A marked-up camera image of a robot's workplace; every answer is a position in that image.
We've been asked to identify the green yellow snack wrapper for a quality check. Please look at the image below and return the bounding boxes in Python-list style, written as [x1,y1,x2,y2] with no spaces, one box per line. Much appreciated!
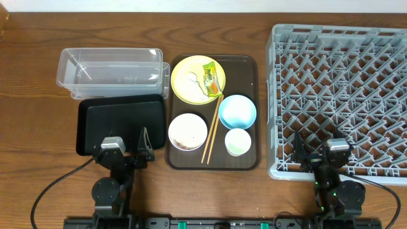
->
[203,62,222,97]

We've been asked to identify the brown serving tray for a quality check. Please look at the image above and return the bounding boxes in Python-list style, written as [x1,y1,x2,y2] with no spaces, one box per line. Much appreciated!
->
[165,55,261,170]

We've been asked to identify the clear plastic bin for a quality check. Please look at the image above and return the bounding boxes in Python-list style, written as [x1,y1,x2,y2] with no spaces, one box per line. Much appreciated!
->
[56,48,170,99]

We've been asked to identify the white tissue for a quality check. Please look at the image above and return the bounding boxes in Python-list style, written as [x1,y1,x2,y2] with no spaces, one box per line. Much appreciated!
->
[188,72,206,97]

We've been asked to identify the white bowl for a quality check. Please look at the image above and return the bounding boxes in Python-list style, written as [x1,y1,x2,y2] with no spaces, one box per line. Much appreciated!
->
[168,113,208,151]

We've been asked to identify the yellow plate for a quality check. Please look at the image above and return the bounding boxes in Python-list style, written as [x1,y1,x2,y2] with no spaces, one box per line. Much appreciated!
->
[170,55,226,105]

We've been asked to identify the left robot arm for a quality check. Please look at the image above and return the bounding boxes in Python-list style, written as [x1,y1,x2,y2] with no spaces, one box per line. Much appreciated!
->
[92,127,155,228]

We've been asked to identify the white cup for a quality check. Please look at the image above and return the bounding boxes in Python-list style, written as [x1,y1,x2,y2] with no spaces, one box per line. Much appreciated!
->
[224,128,251,156]

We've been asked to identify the right wooden chopstick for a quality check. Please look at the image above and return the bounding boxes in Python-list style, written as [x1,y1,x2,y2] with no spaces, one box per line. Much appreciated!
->
[207,106,220,164]

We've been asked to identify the left wooden chopstick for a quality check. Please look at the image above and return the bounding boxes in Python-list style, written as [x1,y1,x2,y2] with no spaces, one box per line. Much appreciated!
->
[201,95,224,163]

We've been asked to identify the black plastic bin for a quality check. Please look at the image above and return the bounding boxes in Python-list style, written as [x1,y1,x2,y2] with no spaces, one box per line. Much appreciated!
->
[76,94,166,156]

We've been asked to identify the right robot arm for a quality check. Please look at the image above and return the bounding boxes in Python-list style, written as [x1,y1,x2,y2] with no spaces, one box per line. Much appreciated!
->
[291,130,366,228]

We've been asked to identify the grey dishwasher rack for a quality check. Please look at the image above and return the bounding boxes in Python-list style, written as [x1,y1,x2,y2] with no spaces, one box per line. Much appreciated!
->
[265,24,406,186]

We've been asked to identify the wooden chopstick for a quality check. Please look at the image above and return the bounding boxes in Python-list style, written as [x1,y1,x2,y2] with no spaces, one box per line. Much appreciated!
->
[207,106,220,164]
[201,95,224,163]

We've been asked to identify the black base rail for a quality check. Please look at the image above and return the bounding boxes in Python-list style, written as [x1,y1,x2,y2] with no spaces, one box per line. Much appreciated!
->
[62,216,382,229]

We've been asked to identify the light blue bowl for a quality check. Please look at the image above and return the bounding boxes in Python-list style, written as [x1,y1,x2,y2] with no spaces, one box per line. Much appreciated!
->
[219,95,257,129]

